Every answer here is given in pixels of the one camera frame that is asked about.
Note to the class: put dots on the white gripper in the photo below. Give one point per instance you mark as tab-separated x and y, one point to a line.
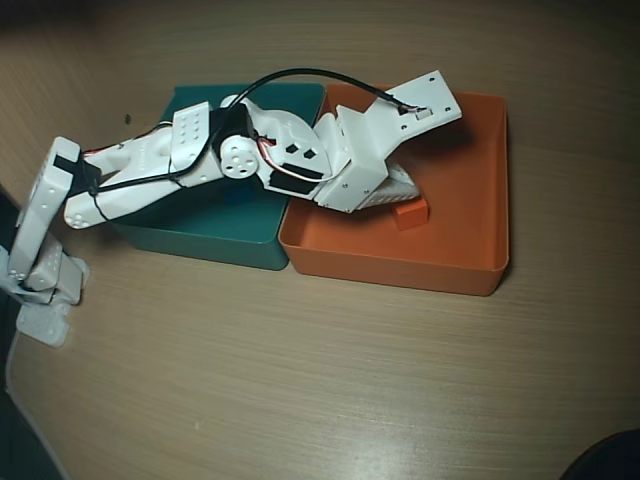
361	181

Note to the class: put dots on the orange cube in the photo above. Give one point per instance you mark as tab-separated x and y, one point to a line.
412	215

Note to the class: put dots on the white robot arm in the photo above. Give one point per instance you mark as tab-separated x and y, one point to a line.
145	160

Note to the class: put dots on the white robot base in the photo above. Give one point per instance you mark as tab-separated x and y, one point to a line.
42	327

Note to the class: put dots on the orange plastic box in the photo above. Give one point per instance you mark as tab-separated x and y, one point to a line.
450	225

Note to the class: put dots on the teal plastic box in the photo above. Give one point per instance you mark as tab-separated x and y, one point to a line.
215	225

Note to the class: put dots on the black round object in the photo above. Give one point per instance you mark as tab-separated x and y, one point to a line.
610	460

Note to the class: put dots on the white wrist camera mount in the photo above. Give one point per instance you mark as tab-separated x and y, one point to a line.
425	100

